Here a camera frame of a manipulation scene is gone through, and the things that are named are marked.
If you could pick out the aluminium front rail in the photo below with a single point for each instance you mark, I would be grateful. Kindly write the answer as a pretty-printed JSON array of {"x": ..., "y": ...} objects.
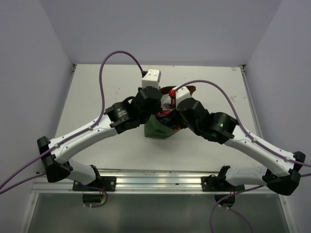
[{"x": 137, "y": 182}]

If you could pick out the green paper bag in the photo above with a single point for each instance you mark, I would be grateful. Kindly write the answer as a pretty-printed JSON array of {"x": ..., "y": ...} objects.
[{"x": 154, "y": 129}]

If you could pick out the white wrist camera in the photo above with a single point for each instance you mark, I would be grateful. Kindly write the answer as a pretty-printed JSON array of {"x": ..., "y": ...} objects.
[
  {"x": 151, "y": 79},
  {"x": 178, "y": 94}
]

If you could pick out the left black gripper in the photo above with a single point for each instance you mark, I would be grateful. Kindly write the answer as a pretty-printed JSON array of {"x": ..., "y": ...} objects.
[{"x": 158, "y": 107}]

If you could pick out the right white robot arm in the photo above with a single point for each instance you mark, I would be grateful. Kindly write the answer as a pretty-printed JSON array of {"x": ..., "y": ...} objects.
[{"x": 278, "y": 170}]

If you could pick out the red Doritos bag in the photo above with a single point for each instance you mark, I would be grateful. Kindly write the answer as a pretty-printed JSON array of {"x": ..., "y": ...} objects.
[{"x": 169, "y": 119}]

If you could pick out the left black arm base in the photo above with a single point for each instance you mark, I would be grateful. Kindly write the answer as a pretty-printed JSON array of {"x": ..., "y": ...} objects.
[{"x": 106, "y": 183}]

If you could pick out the blue chips bag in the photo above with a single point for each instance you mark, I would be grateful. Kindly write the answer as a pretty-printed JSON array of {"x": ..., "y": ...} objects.
[{"x": 166, "y": 102}]

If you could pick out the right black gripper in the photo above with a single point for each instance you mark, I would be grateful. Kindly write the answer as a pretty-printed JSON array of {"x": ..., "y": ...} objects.
[{"x": 184, "y": 125}]

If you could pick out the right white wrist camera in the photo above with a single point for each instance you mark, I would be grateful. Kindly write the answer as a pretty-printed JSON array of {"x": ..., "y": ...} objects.
[{"x": 178, "y": 94}]

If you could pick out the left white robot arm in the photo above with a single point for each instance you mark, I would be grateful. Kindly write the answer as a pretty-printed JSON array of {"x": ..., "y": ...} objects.
[{"x": 129, "y": 114}]

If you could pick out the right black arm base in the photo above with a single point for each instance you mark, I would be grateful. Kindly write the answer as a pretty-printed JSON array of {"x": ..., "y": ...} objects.
[{"x": 213, "y": 183}]

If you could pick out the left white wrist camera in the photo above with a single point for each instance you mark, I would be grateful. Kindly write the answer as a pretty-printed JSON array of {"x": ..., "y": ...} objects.
[{"x": 151, "y": 79}]

